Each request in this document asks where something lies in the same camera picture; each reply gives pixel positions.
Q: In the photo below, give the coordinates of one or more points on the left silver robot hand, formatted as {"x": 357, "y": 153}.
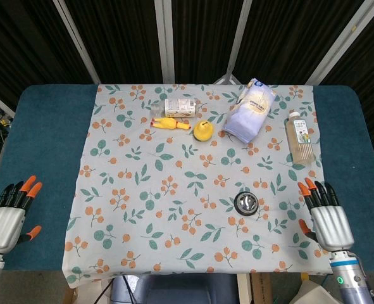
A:
{"x": 3, "y": 226}

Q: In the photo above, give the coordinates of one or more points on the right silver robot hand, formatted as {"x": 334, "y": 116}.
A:
{"x": 330, "y": 225}

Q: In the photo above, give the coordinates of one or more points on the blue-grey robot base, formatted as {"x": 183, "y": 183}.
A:
{"x": 174, "y": 289}

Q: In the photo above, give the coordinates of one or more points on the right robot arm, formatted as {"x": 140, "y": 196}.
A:
{"x": 349, "y": 278}

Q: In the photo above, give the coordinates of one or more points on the white cloth bag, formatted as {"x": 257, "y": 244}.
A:
{"x": 314, "y": 293}

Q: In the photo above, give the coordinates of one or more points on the round metal tin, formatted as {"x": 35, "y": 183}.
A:
{"x": 245, "y": 203}

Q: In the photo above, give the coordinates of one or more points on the tea bottle white cap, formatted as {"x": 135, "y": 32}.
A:
{"x": 299, "y": 139}

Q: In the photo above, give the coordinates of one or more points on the brown cardboard box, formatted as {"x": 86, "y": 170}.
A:
{"x": 261, "y": 289}

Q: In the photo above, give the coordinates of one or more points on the teal covered table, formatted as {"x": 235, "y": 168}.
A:
{"x": 47, "y": 126}

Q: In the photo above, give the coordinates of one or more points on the dark corrugated partition panel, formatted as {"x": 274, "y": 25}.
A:
{"x": 205, "y": 35}
{"x": 120, "y": 38}
{"x": 22, "y": 47}
{"x": 370, "y": 79}
{"x": 288, "y": 38}

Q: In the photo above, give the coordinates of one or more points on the yellow toy pear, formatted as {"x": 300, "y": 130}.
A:
{"x": 203, "y": 131}

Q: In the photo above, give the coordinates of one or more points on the fruit and leaf print tablecloth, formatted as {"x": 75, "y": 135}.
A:
{"x": 174, "y": 190}

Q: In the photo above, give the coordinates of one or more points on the yellow rubber chicken toy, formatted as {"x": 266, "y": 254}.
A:
{"x": 169, "y": 123}

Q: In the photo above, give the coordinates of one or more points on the clear empty labelled bottle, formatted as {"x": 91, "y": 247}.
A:
{"x": 178, "y": 107}

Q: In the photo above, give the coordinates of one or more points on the white partition frame post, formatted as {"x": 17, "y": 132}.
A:
{"x": 332, "y": 47}
{"x": 165, "y": 41}
{"x": 239, "y": 41}
{"x": 79, "y": 44}

